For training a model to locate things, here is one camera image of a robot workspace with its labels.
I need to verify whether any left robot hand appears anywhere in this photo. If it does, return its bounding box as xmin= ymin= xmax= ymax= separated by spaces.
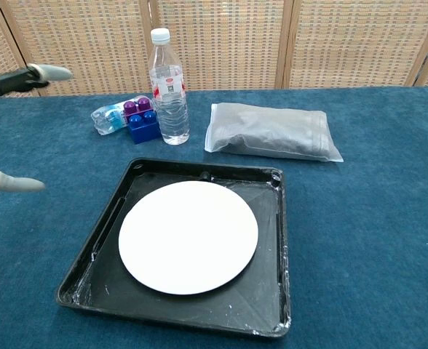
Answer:
xmin=0 ymin=63 xmax=74 ymax=193

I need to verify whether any white round plate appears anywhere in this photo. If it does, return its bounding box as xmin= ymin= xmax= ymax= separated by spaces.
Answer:
xmin=118 ymin=180 xmax=259 ymax=296

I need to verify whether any black square plastic tray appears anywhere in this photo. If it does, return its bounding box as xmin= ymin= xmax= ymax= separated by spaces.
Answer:
xmin=55 ymin=157 xmax=293 ymax=339

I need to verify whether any small crushed clear bottle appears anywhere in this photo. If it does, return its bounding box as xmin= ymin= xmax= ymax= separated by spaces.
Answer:
xmin=90 ymin=95 xmax=146 ymax=137

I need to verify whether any purple toy building block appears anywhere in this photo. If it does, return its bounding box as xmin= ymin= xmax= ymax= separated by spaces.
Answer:
xmin=122 ymin=97 xmax=154 ymax=124

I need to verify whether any blue toy building block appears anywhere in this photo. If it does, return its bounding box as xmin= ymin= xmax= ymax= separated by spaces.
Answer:
xmin=127 ymin=111 xmax=163 ymax=145

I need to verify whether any tall clear water bottle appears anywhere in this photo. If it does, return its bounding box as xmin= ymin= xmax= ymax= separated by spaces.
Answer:
xmin=148 ymin=28 xmax=191 ymax=146

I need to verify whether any woven rattan folding screen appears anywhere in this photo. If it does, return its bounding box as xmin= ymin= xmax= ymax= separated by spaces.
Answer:
xmin=0 ymin=0 xmax=428 ymax=98

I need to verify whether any clear bag of dark contents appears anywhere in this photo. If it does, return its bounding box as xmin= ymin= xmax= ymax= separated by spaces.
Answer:
xmin=204 ymin=103 xmax=344 ymax=164

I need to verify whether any blue table cloth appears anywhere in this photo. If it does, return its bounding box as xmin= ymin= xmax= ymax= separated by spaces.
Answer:
xmin=0 ymin=85 xmax=428 ymax=349

